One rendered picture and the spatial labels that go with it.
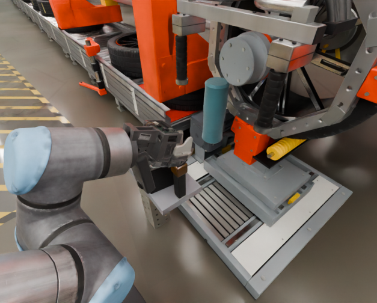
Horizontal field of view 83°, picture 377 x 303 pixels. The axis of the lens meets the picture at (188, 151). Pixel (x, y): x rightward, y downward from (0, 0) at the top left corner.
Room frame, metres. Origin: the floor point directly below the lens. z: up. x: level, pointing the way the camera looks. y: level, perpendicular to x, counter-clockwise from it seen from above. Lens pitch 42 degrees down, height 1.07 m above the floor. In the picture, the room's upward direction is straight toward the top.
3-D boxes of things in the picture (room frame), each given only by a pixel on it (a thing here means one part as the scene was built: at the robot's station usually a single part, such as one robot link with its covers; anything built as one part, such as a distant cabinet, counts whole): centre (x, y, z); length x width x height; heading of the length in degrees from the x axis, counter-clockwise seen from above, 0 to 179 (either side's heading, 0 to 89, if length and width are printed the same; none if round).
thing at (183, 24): (0.72, 0.00, 0.93); 0.09 x 0.05 x 0.05; 127
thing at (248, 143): (0.74, -0.30, 0.48); 0.16 x 0.12 x 0.17; 127
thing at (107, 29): (3.72, 1.60, 0.19); 1.00 x 0.86 x 0.39; 37
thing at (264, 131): (0.44, -0.18, 0.83); 0.04 x 0.04 x 0.16
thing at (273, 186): (0.82, -0.40, 0.32); 0.40 x 0.30 x 0.28; 37
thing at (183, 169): (0.46, 0.03, 0.59); 0.04 x 0.04 x 0.04; 37
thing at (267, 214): (0.84, -0.39, 0.13); 0.50 x 0.36 x 0.10; 37
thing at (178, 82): (0.71, 0.02, 0.83); 0.04 x 0.04 x 0.16
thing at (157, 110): (2.10, 0.86, 0.28); 2.47 x 0.09 x 0.22; 37
